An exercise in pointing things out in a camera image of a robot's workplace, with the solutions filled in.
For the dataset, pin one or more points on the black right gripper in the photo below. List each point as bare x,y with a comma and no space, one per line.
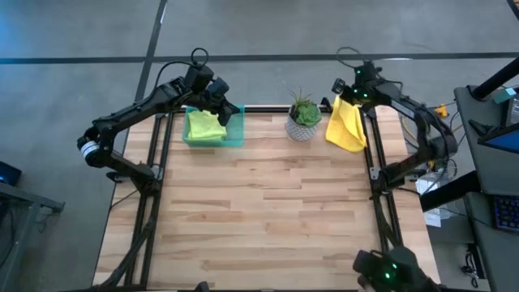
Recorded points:
367,87

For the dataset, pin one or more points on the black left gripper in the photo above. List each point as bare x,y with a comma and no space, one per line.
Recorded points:
198,79

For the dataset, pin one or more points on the teal translucent plastic bin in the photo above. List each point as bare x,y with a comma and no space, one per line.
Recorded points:
237,130

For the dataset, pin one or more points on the light green microfiber towel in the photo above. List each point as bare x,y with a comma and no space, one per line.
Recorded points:
204,127

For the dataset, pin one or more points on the yellow microfiber towel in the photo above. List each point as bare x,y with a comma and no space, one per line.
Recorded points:
344,130

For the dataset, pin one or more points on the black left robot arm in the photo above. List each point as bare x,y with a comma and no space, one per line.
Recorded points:
134,109

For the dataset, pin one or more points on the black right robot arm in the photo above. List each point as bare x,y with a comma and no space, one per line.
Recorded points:
425,121

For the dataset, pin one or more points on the succulent in patterned pot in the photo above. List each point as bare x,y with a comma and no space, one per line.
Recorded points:
304,117

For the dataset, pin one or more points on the black round pole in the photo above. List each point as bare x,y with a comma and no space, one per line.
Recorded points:
496,79

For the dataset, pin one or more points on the small teal box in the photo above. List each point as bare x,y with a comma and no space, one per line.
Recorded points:
504,96

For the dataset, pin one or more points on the blue screen monitor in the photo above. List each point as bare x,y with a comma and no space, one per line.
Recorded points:
504,141

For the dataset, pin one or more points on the black device with green lights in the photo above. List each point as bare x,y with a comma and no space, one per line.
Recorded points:
389,271

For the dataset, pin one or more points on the backlit keyboard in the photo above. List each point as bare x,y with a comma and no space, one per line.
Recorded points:
507,213

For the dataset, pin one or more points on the grey operator desk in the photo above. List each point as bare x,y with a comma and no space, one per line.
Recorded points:
498,251

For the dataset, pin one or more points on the grey side desk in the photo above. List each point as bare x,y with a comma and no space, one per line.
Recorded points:
24,211

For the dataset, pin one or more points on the black device with blue light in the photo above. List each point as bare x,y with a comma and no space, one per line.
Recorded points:
9,173

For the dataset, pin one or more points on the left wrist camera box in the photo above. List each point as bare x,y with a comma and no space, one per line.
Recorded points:
219,87

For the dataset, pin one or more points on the black aluminium table frame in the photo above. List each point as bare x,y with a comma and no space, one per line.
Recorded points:
267,109

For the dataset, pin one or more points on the grey metal corner bracket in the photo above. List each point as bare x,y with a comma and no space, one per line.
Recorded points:
376,173

